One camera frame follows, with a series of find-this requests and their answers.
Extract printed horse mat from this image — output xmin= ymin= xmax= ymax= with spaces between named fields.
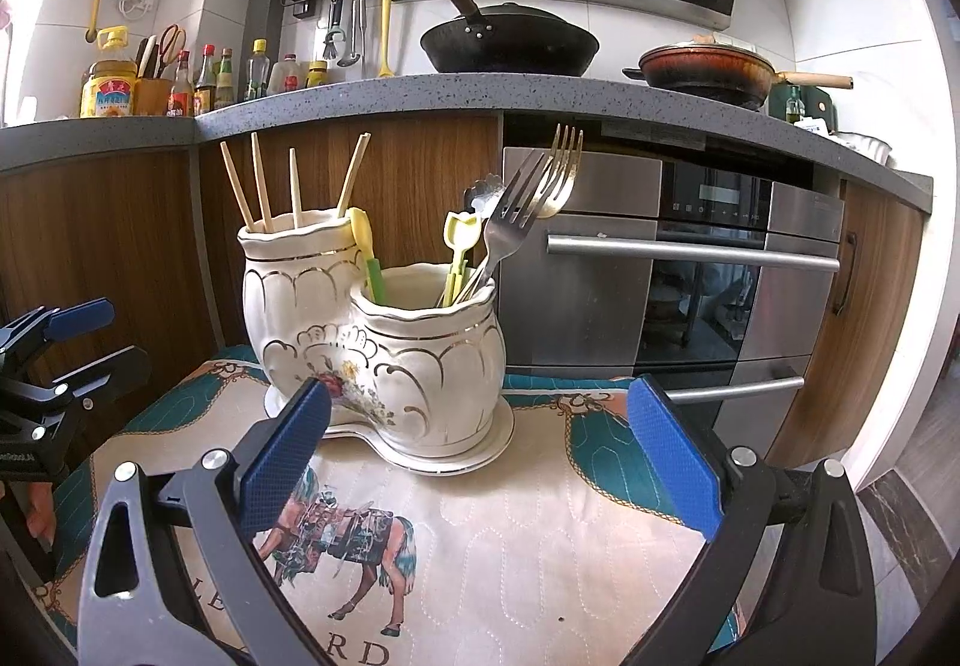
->
xmin=15 ymin=345 xmax=751 ymax=666

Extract red-label sauce bottle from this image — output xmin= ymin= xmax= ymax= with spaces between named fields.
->
xmin=166 ymin=49 xmax=194 ymax=118

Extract white ceramic utensil holder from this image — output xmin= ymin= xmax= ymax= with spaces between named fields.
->
xmin=238 ymin=210 xmax=517 ymax=478

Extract black wok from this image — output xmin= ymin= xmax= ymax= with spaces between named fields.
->
xmin=409 ymin=0 xmax=601 ymax=76

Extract clear bottle yellow cap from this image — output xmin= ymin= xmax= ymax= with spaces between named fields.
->
xmin=241 ymin=38 xmax=271 ymax=103

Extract yellow cooking oil bottle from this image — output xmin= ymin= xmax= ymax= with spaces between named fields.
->
xmin=80 ymin=27 xmax=140 ymax=118

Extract orange-handled scissors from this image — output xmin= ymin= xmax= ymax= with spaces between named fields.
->
xmin=157 ymin=23 xmax=188 ymax=67

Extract gold fork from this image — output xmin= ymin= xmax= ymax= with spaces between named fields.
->
xmin=525 ymin=124 xmax=584 ymax=221

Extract stainless steel built-in oven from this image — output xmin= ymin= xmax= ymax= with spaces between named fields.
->
xmin=501 ymin=145 xmax=845 ymax=442

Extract hanging metal ladle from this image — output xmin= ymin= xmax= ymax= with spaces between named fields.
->
xmin=337 ymin=0 xmax=368 ymax=67

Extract white jug red label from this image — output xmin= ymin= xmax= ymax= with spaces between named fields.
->
xmin=270 ymin=55 xmax=305 ymax=95

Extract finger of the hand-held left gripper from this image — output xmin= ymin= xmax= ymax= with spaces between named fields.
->
xmin=41 ymin=345 xmax=151 ymax=416
xmin=0 ymin=297 xmax=117 ymax=382

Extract wooden knife block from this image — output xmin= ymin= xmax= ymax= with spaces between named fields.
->
xmin=133 ymin=34 xmax=177 ymax=118

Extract yellow tulip-shaped spoon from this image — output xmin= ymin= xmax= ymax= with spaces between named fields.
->
xmin=444 ymin=211 xmax=481 ymax=307

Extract silver fork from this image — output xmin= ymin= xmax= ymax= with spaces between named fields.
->
xmin=456 ymin=150 xmax=552 ymax=304

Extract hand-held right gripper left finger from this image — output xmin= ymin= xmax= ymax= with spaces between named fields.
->
xmin=75 ymin=377 xmax=335 ymax=666

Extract person's left hand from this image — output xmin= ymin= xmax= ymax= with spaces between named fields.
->
xmin=24 ymin=487 xmax=58 ymax=548

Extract orange pan wooden handle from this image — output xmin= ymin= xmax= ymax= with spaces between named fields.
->
xmin=621 ymin=40 xmax=854 ymax=106

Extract hanging metal tongs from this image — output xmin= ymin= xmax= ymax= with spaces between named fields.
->
xmin=322 ymin=0 xmax=344 ymax=61

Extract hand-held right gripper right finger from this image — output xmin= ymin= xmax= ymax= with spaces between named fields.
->
xmin=616 ymin=373 xmax=878 ymax=666

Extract dark soy sauce bottle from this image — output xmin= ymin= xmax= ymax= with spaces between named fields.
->
xmin=193 ymin=45 xmax=218 ymax=116

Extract yellow oval spoon green handle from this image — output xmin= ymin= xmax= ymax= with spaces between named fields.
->
xmin=345 ymin=207 xmax=387 ymax=305

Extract white fluted bowl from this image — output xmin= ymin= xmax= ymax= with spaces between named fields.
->
xmin=829 ymin=132 xmax=893 ymax=166

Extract black cabinet handle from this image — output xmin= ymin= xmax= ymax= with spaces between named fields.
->
xmin=831 ymin=232 xmax=857 ymax=316

